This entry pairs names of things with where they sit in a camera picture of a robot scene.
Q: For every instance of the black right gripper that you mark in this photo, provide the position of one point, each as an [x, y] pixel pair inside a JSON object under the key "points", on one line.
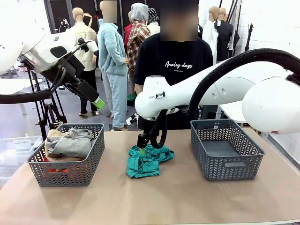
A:
{"points": [[143, 140]]}

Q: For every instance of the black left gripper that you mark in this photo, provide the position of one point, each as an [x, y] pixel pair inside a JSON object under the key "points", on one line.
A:
{"points": [[66, 70]]}

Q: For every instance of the teal garment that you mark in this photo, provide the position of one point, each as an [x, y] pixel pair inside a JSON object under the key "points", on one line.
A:
{"points": [[145, 166]]}

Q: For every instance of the beige garment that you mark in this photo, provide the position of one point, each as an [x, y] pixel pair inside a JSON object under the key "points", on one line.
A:
{"points": [[58, 134]]}

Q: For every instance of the grey garment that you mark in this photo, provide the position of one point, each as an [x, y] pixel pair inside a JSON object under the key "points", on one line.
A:
{"points": [[70, 144]]}

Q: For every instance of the orange garment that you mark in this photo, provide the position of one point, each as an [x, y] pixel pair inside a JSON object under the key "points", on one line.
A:
{"points": [[58, 170]]}

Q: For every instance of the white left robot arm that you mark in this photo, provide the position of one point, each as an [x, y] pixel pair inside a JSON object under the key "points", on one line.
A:
{"points": [[35, 49]]}

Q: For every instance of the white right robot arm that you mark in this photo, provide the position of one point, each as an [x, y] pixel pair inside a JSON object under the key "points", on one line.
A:
{"points": [[234, 89]]}

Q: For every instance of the person's right forearm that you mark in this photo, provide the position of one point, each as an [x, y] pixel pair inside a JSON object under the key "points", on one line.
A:
{"points": [[139, 88]]}

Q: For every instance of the black tripod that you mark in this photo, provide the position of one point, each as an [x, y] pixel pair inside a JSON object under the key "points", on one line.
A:
{"points": [[50, 110]]}

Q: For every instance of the mannequin in light blue fleece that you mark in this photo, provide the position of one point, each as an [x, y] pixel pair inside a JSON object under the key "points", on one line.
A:
{"points": [[111, 51]]}

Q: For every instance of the mannequin in cream shirt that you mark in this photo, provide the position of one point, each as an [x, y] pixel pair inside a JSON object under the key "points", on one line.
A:
{"points": [[82, 29]]}

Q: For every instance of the small white desk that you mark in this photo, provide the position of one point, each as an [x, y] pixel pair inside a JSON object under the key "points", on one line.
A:
{"points": [[14, 85]]}

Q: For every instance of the mannequin in red top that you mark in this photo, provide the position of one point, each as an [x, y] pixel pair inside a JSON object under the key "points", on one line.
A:
{"points": [[127, 35]]}

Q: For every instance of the grey plastic lattice basket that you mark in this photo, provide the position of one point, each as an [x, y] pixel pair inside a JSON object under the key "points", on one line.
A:
{"points": [[225, 168], [70, 173]]}

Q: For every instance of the black storage bin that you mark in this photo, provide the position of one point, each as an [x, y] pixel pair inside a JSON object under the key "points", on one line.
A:
{"points": [[209, 112]]}

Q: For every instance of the mannequin in plaid hooded shirt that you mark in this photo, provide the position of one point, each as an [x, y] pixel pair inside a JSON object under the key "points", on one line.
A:
{"points": [[138, 35]]}

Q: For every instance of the clear plastic storage box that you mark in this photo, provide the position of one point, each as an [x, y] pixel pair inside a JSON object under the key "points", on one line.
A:
{"points": [[16, 152]]}

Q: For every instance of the mannequin with patterned headscarf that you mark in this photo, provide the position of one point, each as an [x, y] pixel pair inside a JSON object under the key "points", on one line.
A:
{"points": [[153, 21]]}

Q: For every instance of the person in black T-shirt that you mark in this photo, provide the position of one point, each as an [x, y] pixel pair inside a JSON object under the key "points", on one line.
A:
{"points": [[178, 54]]}

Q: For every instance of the mannequin in white shirt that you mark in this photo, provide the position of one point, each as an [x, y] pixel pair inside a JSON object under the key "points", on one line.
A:
{"points": [[209, 37]]}

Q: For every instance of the mannequin in black suit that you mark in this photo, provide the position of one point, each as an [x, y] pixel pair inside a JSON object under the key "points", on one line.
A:
{"points": [[200, 29]]}

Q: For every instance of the mannequin in black shirt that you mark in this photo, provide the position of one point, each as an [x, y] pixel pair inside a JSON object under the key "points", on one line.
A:
{"points": [[225, 39]]}

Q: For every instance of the black light stand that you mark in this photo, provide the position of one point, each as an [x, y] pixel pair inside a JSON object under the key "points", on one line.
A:
{"points": [[249, 39]]}

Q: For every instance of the black leaning poles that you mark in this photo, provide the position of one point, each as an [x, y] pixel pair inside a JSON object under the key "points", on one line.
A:
{"points": [[235, 28]]}

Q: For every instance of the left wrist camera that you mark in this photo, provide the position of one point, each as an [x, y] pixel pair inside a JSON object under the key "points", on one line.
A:
{"points": [[92, 45]]}

